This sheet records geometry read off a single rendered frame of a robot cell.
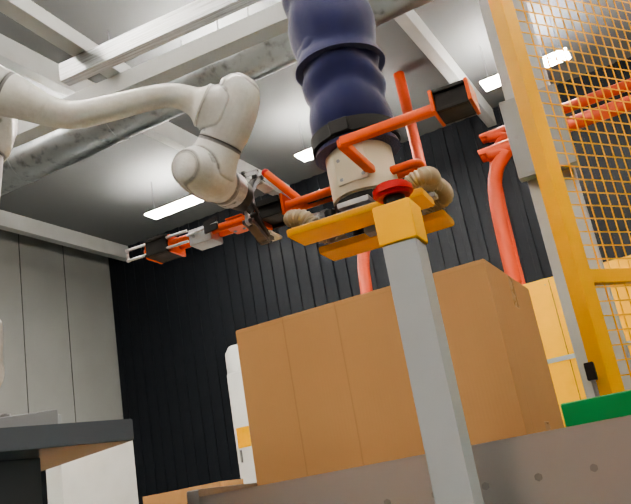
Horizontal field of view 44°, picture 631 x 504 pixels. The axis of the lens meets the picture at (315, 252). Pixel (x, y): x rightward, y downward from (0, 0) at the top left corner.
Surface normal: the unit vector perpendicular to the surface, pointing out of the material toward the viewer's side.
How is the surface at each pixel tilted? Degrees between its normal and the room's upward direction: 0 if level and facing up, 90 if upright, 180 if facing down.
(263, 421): 90
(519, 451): 90
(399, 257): 90
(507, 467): 90
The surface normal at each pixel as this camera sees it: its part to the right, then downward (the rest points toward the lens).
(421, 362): -0.42, -0.21
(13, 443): 0.65, -0.33
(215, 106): -0.06, -0.04
